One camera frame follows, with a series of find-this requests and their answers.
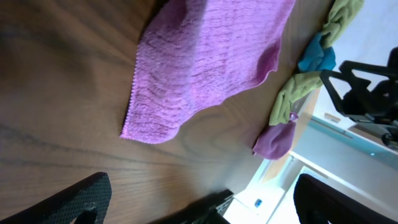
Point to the green cloth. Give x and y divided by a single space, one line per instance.
339 17
295 88

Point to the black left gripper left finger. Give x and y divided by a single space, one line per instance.
86 201

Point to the lower green cloth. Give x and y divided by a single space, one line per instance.
295 88

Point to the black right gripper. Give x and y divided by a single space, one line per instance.
362 91

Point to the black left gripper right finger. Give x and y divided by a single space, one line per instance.
318 203

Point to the purple cloth in pile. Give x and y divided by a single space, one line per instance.
275 141

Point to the upper green cloth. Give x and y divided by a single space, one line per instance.
339 17

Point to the blue cloth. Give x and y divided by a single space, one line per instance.
316 58

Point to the purple cloth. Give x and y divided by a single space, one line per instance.
275 141
194 54

